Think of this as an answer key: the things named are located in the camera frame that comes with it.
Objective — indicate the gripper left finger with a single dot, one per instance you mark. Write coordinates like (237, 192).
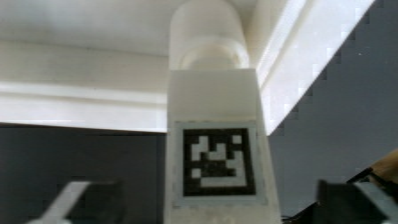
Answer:
(88, 204)

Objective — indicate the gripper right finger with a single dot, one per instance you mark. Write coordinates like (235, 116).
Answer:
(354, 204)

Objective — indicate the white table leg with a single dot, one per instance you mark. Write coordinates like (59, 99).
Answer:
(219, 173)

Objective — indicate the white square table top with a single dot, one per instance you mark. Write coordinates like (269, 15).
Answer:
(84, 57)

